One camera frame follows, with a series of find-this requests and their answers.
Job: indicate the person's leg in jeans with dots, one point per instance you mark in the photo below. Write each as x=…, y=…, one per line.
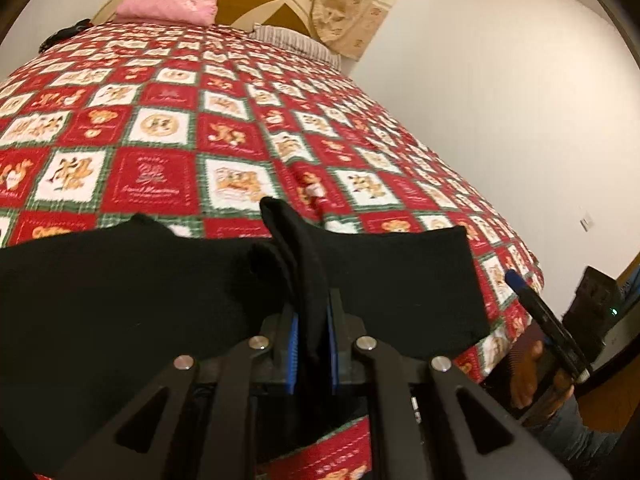
x=575, y=435

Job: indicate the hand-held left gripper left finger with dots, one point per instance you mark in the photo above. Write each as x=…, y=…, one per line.
x=294, y=355

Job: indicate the red bear-print bed sheet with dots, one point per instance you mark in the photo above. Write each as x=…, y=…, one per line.
x=200, y=125

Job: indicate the cream wooden bed headboard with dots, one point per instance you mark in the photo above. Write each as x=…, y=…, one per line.
x=240, y=5

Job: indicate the dark clothing pile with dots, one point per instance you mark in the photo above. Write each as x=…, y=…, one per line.
x=65, y=35

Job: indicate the pink folded blanket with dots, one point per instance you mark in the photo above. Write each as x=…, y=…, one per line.
x=170, y=5

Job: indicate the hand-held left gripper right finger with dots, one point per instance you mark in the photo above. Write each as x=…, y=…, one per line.
x=333, y=355

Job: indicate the beige floral curtain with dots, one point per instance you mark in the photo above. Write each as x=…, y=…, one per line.
x=350, y=5

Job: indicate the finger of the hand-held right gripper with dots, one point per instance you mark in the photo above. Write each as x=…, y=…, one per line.
x=545, y=312

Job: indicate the striped pillow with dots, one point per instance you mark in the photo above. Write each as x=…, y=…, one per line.
x=300, y=45

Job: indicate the person's right hand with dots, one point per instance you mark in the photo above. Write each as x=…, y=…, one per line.
x=527, y=375

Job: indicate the black pants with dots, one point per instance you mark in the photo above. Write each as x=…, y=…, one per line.
x=125, y=285

